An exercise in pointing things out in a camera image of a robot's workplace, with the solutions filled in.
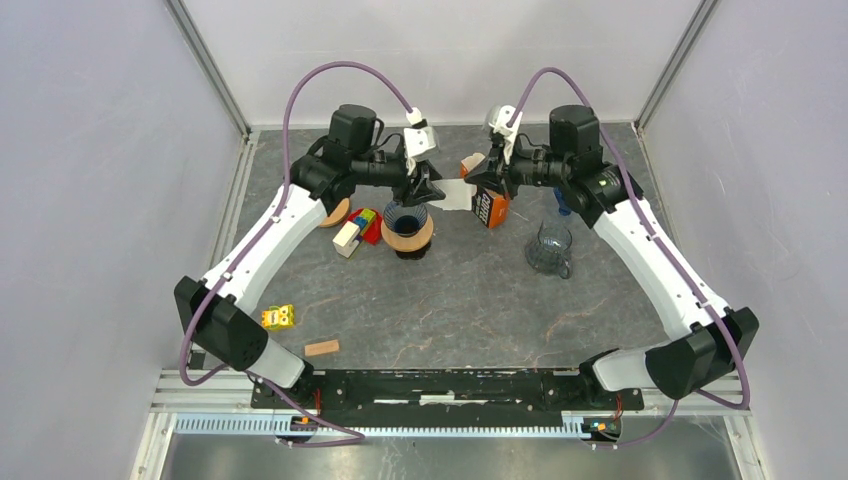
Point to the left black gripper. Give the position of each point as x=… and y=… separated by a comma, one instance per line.
x=422, y=190

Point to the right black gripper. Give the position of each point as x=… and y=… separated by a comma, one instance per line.
x=499, y=176

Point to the orange coffee filter box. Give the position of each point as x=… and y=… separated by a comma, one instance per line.
x=490, y=207

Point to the blue ribbed dripper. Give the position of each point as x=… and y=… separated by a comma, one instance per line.
x=563, y=207
x=405, y=221

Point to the white paper coffee filter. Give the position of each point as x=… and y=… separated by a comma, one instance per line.
x=458, y=195

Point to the dark brown dripper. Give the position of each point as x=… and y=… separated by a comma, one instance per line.
x=415, y=254

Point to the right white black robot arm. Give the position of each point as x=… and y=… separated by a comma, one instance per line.
x=706, y=338

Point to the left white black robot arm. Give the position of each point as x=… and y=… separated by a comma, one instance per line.
x=215, y=310

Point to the colourful toy block pile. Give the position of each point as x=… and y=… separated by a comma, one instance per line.
x=362, y=226

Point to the clear glass pitcher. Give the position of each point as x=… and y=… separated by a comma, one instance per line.
x=548, y=251

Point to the flat wooden block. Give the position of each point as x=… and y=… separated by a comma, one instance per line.
x=322, y=348

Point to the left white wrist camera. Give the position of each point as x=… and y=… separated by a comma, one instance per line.
x=419, y=140

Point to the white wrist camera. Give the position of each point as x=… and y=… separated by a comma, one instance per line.
x=419, y=140
x=503, y=122

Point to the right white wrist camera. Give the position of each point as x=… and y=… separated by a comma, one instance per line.
x=503, y=122

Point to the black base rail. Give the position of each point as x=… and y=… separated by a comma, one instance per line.
x=512, y=397

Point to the grey slotted cable duct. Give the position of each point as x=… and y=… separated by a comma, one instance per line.
x=289, y=426

